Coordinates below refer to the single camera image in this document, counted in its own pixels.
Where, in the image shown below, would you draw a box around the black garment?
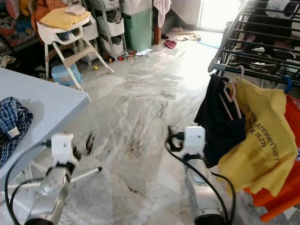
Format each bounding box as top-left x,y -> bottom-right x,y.
194,74 -> 254,168

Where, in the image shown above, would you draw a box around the pink plastic hanger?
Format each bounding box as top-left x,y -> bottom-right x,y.
219,65 -> 245,121

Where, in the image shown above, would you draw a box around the blue plastic hanger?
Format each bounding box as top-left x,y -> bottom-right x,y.
283,75 -> 293,94

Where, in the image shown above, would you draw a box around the white metal table legs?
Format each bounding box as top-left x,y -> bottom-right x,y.
23,162 -> 103,188

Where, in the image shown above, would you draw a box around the light blue folding table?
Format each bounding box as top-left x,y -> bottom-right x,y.
0,68 -> 91,193

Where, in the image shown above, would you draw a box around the blue step stool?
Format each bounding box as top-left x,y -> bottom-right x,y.
52,64 -> 83,86

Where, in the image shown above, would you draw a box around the blue plaid garment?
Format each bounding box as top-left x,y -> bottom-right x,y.
0,97 -> 33,167

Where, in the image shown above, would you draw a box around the yellow printed t-shirt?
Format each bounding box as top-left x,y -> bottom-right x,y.
217,79 -> 299,197

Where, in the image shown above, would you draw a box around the black metal drying rack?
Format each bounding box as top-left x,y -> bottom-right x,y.
209,0 -> 300,87

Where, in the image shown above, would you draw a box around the white paper sheet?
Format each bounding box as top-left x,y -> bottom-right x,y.
135,48 -> 153,57

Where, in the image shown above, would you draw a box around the blue floor mat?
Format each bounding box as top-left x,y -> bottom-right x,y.
197,37 -> 218,49

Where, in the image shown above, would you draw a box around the white high chair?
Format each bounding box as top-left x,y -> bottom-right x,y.
37,12 -> 115,92

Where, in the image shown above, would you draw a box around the green plastic bin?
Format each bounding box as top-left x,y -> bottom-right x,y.
122,8 -> 154,52

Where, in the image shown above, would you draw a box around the white drawer tower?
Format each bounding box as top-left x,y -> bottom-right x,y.
88,0 -> 128,60

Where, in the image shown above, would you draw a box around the orange t-shirt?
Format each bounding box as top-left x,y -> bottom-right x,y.
244,94 -> 300,223

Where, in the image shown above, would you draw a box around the yellow cushion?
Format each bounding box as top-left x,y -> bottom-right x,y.
40,7 -> 92,31

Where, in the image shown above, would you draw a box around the pink hanging cloth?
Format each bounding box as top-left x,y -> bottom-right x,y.
153,0 -> 173,28

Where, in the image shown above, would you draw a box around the brown garment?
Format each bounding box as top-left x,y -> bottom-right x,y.
34,0 -> 68,22

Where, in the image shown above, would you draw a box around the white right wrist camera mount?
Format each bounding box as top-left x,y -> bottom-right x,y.
183,126 -> 206,160

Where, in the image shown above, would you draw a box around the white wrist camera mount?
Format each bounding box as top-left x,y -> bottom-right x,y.
183,126 -> 206,160
51,133 -> 75,165

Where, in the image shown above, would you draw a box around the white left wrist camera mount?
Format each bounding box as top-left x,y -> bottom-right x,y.
51,133 -> 75,165

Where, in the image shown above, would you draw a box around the brown wooden post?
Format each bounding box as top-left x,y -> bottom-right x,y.
153,24 -> 161,45

